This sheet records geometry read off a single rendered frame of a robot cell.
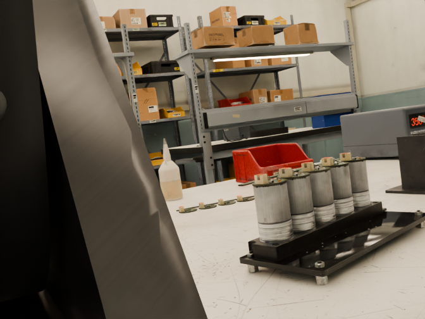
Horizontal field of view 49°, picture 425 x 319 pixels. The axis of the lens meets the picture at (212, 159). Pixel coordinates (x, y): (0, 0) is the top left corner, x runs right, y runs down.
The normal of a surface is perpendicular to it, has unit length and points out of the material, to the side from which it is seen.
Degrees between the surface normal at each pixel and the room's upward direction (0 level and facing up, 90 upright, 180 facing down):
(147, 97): 88
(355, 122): 90
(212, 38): 90
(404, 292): 0
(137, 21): 89
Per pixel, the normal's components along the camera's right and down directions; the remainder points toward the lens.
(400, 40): -0.88, 0.15
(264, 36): 0.51, 0.00
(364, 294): -0.14, -0.99
